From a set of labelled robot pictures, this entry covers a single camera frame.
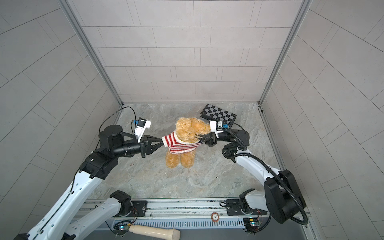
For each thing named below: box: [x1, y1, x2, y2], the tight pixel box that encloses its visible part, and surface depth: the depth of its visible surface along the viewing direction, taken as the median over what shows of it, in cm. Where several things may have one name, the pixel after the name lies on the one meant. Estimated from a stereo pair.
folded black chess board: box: [200, 103, 237, 128], surface depth 108 cm
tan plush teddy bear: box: [162, 117, 211, 169], surface depth 60 cm
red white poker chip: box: [211, 212, 220, 223], surface depth 71 cm
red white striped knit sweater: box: [162, 131, 202, 154], surface depth 61 cm
